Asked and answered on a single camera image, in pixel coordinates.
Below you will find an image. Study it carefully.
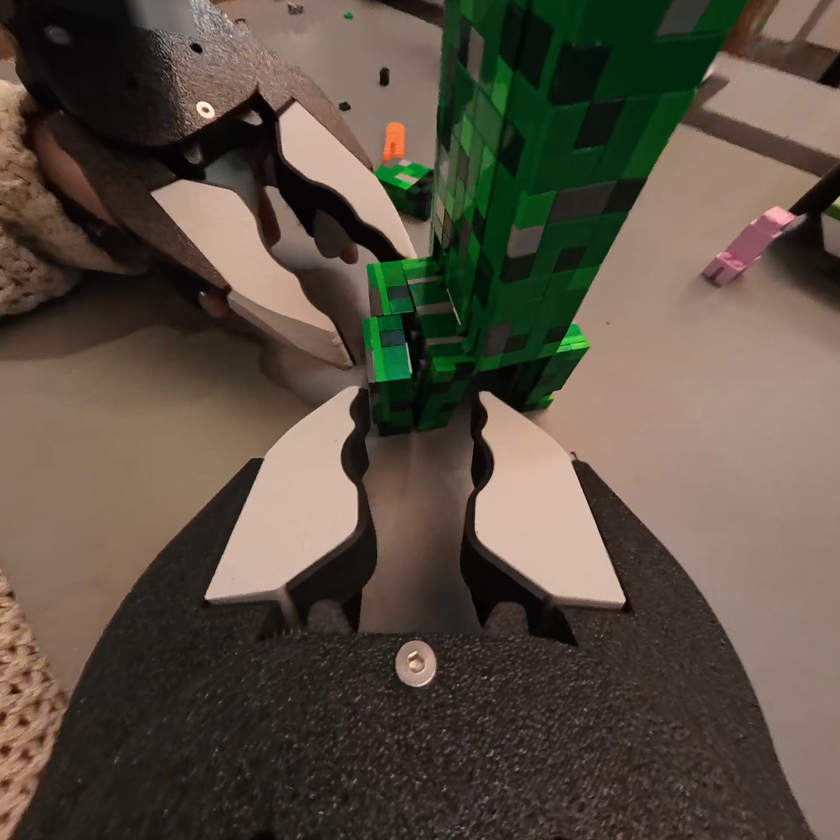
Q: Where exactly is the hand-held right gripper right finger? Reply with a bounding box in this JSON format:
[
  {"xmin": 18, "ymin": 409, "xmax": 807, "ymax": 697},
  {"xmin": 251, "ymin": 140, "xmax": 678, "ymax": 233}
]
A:
[{"xmin": 460, "ymin": 391, "xmax": 627, "ymax": 636}]

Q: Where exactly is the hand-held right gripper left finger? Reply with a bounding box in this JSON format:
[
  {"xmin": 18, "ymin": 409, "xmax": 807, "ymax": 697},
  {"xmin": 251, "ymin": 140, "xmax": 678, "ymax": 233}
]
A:
[{"xmin": 205, "ymin": 386, "xmax": 380, "ymax": 634}]

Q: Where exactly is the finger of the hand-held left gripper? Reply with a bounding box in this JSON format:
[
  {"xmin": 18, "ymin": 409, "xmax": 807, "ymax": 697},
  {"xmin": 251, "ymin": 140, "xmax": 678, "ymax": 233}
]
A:
[
  {"xmin": 277, "ymin": 100, "xmax": 419, "ymax": 260},
  {"xmin": 150, "ymin": 179, "xmax": 357, "ymax": 368}
]

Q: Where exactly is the tall green creeper lego model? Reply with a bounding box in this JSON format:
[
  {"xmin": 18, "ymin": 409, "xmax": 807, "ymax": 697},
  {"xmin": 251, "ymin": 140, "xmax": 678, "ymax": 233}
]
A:
[{"xmin": 420, "ymin": 0, "xmax": 749, "ymax": 434}]

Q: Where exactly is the person's left forearm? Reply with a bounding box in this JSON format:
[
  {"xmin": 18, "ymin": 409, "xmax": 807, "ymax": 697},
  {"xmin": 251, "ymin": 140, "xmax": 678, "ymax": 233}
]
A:
[{"xmin": 0, "ymin": 79, "xmax": 152, "ymax": 316}]

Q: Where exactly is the small green lego cube head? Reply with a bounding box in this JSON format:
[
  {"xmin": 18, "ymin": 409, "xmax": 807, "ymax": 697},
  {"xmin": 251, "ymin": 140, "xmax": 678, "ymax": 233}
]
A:
[{"xmin": 374, "ymin": 157, "xmax": 434, "ymax": 221}]

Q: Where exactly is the pink lego pig figure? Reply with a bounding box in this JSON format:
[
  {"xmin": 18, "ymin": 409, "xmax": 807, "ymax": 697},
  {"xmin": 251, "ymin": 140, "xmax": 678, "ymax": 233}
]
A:
[{"xmin": 702, "ymin": 206, "xmax": 800, "ymax": 287}]

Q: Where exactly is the person's left hand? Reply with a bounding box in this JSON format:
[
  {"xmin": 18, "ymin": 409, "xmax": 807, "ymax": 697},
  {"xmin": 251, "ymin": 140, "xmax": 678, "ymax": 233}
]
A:
[{"xmin": 29, "ymin": 121, "xmax": 122, "ymax": 227}]

